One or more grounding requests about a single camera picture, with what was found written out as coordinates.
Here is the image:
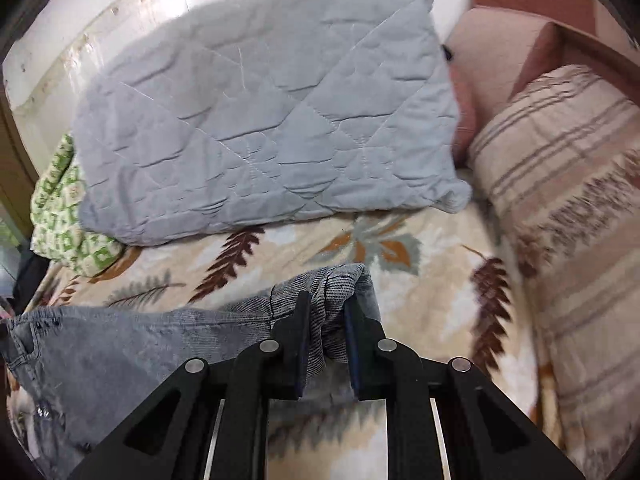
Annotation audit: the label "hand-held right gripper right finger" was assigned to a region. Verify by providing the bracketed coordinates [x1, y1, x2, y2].
[344, 296, 586, 480]

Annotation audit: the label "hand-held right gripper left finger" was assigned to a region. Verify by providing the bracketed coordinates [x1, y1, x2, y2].
[67, 291, 313, 480]

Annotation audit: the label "grey denim pants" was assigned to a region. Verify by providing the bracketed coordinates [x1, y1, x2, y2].
[0, 262, 386, 480]

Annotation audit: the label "leaf print blanket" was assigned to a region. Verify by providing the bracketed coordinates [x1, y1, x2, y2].
[7, 205, 556, 480]

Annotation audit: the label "grey quilted blanket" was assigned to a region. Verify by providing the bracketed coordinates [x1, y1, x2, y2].
[72, 0, 473, 247]

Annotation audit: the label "green patterned cloth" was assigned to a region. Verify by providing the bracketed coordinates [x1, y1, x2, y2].
[29, 132, 125, 277]

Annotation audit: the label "black cloth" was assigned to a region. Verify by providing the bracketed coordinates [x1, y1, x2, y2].
[12, 252, 51, 311]

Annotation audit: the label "beige striped pillow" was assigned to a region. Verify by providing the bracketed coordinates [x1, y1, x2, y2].
[467, 65, 640, 476]

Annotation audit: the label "wooden door frame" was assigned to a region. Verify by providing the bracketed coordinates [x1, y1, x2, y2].
[0, 80, 38, 221]

